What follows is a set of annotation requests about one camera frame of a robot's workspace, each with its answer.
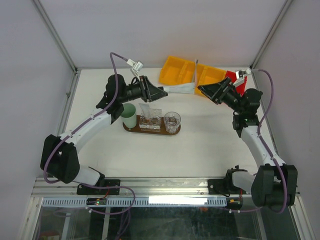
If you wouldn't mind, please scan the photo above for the left aluminium corner post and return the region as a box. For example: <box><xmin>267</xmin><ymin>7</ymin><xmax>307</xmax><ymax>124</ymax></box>
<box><xmin>31</xmin><ymin>0</ymin><xmax>79</xmax><ymax>73</ymax></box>

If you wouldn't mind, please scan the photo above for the clear acrylic toothbrush holder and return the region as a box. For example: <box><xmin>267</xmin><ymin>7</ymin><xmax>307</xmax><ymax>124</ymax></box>
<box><xmin>139</xmin><ymin>108</ymin><xmax>162</xmax><ymax>132</ymax></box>

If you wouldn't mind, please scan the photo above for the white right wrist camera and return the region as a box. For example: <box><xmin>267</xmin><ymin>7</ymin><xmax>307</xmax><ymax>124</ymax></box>
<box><xmin>233</xmin><ymin>68</ymin><xmax>252</xmax><ymax>87</ymax></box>

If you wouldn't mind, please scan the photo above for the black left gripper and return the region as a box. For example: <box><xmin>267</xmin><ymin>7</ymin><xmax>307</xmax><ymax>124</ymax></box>
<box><xmin>118</xmin><ymin>75</ymin><xmax>168</xmax><ymax>104</ymax></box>

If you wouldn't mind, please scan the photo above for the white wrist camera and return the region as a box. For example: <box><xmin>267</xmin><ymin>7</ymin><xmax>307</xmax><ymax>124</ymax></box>
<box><xmin>233</xmin><ymin>68</ymin><xmax>252</xmax><ymax>87</ymax></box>
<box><xmin>126</xmin><ymin>58</ymin><xmax>144</xmax><ymax>78</ymax></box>

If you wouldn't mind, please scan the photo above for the aluminium corner post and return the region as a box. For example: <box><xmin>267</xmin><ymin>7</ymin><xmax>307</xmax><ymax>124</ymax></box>
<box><xmin>250</xmin><ymin>0</ymin><xmax>294</xmax><ymax>69</ymax></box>
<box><xmin>31</xmin><ymin>0</ymin><xmax>79</xmax><ymax>73</ymax></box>

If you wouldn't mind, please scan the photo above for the red plastic bin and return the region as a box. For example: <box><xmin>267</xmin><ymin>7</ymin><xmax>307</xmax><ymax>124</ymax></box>
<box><xmin>225</xmin><ymin>70</ymin><xmax>248</xmax><ymax>96</ymax></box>

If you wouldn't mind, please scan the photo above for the clear plastic cup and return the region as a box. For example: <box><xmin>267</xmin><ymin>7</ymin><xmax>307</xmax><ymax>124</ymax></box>
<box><xmin>163</xmin><ymin>111</ymin><xmax>181</xmax><ymax>134</ymax></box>

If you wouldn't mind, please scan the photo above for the pink toothbrush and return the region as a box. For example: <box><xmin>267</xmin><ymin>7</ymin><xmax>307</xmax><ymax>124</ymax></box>
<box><xmin>192</xmin><ymin>59</ymin><xmax>199</xmax><ymax>89</ymax></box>

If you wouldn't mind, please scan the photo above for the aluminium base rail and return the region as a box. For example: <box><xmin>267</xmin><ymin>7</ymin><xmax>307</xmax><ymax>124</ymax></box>
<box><xmin>31</xmin><ymin>177</ymin><xmax>249</xmax><ymax>197</ymax></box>

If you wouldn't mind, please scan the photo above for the yellow bin left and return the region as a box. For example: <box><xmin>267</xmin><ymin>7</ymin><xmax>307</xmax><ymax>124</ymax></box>
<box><xmin>158</xmin><ymin>56</ymin><xmax>191</xmax><ymax>86</ymax></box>

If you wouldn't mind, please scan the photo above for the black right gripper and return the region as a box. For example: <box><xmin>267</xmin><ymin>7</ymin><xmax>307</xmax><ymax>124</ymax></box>
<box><xmin>197</xmin><ymin>76</ymin><xmax>244</xmax><ymax>115</ymax></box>

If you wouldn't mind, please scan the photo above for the yellow bin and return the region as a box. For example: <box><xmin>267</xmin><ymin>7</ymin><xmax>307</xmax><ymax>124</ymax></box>
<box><xmin>177</xmin><ymin>61</ymin><xmax>207</xmax><ymax>84</ymax></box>
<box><xmin>194</xmin><ymin>65</ymin><xmax>227</xmax><ymax>97</ymax></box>
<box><xmin>158</xmin><ymin>56</ymin><xmax>191</xmax><ymax>86</ymax></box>

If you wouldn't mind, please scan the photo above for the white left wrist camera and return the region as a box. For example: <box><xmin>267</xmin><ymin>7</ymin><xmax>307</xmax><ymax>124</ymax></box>
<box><xmin>126</xmin><ymin>58</ymin><xmax>144</xmax><ymax>78</ymax></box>

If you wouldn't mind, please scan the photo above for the yellow bin right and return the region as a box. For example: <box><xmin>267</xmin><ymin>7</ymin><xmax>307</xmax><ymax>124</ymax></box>
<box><xmin>194</xmin><ymin>65</ymin><xmax>227</xmax><ymax>97</ymax></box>

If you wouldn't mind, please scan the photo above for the right aluminium corner post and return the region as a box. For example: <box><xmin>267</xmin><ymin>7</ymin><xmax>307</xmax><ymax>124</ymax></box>
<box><xmin>250</xmin><ymin>0</ymin><xmax>294</xmax><ymax>69</ymax></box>

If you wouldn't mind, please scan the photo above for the white slotted cable duct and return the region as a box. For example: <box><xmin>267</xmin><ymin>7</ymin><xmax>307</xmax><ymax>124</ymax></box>
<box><xmin>42</xmin><ymin>195</ymin><xmax>227</xmax><ymax>208</ymax></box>

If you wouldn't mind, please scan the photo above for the green plastic cup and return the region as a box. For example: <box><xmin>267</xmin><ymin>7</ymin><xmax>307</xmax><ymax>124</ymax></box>
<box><xmin>120</xmin><ymin>103</ymin><xmax>137</xmax><ymax>129</ymax></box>

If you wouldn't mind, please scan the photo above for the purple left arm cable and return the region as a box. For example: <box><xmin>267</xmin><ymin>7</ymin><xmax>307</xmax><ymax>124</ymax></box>
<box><xmin>42</xmin><ymin>51</ymin><xmax>130</xmax><ymax>185</ymax></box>

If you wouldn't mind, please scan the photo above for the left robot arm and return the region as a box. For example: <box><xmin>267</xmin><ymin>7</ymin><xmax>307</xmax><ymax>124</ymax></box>
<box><xmin>40</xmin><ymin>73</ymin><xmax>168</xmax><ymax>195</ymax></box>

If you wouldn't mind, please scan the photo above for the brown oval wooden tray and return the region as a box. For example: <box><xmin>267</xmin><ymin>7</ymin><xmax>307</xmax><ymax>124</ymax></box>
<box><xmin>122</xmin><ymin>115</ymin><xmax>181</xmax><ymax>136</ymax></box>

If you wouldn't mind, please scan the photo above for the yellow bin middle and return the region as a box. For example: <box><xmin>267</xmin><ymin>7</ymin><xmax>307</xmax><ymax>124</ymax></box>
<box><xmin>177</xmin><ymin>61</ymin><xmax>207</xmax><ymax>84</ymax></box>

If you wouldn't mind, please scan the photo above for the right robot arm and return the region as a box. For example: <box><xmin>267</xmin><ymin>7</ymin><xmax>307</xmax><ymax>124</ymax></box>
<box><xmin>197</xmin><ymin>77</ymin><xmax>298</xmax><ymax>214</ymax></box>

